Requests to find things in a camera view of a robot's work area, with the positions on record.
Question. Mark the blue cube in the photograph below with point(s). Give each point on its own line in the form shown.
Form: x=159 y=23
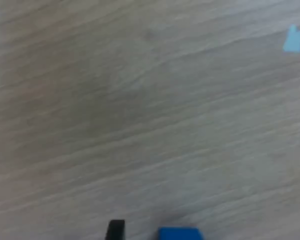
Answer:
x=180 y=234

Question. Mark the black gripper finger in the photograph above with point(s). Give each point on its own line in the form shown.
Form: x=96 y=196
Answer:
x=116 y=231

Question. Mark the light blue tape piece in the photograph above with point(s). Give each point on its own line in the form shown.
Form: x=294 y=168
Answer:
x=293 y=41

